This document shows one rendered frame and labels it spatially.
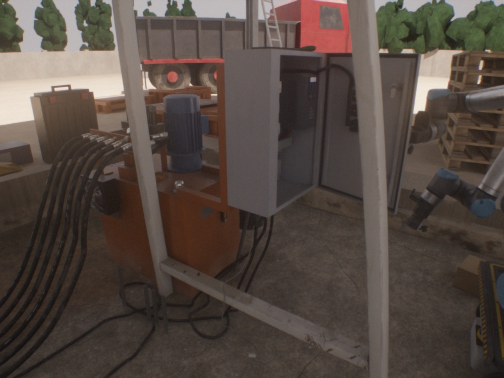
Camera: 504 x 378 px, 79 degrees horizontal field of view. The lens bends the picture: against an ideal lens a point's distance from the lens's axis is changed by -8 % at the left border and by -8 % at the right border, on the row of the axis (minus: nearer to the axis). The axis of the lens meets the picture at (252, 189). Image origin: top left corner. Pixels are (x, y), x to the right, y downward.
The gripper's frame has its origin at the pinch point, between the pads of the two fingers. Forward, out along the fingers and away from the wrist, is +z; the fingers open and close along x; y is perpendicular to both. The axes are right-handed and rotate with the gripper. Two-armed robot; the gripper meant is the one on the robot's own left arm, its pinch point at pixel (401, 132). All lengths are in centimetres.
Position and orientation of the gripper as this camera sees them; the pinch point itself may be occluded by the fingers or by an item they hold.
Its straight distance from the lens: 132.3
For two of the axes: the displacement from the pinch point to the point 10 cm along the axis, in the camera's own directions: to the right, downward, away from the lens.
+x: -6.5, -2.8, 7.0
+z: -7.6, 2.4, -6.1
